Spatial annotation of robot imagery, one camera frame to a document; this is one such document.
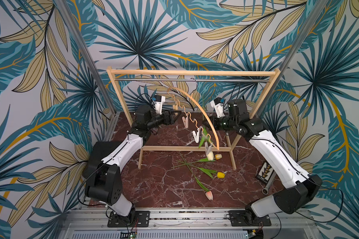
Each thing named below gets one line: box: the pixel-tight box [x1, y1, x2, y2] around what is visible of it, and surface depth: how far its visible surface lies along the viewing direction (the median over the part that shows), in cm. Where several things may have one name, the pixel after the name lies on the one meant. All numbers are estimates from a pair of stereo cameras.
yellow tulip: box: [197, 166, 226, 179], surface depth 90 cm
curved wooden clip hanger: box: [166, 87, 220, 152], surface depth 70 cm
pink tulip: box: [179, 155, 214, 201], surface depth 82 cm
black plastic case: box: [82, 140, 123, 192], surface depth 45 cm
